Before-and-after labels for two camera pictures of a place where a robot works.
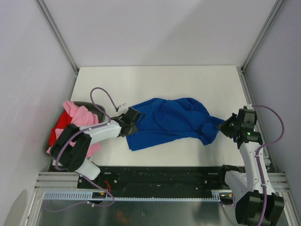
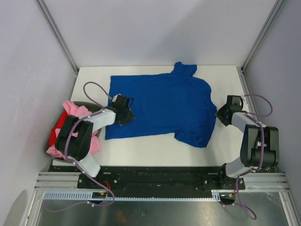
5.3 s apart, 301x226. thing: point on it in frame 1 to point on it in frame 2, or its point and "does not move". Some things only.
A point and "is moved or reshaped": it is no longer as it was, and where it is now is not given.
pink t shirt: x=81 y=117 does not move
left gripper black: x=134 y=129 to x=130 y=117
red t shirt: x=64 y=120 does not move
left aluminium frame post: x=58 y=34 does not move
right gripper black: x=223 y=128 to x=219 y=113
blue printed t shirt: x=167 y=120 is moved or reshaped
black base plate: x=167 y=181 does not move
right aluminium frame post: x=241 y=70 does not move
